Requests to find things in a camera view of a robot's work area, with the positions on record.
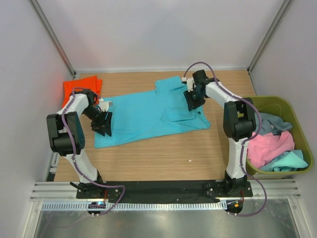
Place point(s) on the left controller board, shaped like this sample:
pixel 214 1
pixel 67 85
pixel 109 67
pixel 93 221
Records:
pixel 96 209

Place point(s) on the slotted cable duct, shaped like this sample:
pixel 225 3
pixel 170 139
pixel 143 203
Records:
pixel 82 206

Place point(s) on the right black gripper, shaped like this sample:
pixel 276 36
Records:
pixel 192 104

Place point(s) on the turquoise blue t shirt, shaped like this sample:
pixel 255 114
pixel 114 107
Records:
pixel 159 112

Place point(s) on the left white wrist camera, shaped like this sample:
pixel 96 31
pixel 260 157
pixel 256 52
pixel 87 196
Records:
pixel 104 105

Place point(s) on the controller board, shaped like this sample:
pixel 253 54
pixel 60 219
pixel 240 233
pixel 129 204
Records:
pixel 234 207
pixel 96 209

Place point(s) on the aluminium frame rail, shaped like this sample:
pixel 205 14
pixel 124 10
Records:
pixel 63 191

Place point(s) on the right controller board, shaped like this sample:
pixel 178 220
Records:
pixel 234 207

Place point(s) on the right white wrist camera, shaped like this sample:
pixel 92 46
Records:
pixel 189 82

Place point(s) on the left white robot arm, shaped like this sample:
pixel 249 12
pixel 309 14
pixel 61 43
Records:
pixel 66 135

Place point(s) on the folded orange t shirt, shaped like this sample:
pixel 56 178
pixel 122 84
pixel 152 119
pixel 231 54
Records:
pixel 92 83

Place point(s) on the light teal t shirt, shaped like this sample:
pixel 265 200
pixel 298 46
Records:
pixel 287 162

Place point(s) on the grey blue t shirt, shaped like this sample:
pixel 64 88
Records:
pixel 271 124

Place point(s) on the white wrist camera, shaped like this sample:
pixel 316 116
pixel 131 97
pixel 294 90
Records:
pixel 104 105
pixel 189 82

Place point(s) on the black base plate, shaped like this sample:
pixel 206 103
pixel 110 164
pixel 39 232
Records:
pixel 162 192

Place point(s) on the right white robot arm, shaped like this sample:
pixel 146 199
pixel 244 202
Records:
pixel 238 123

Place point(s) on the pink t shirt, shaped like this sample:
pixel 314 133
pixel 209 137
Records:
pixel 264 148

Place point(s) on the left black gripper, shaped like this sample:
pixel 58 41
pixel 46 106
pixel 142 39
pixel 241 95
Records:
pixel 106 123

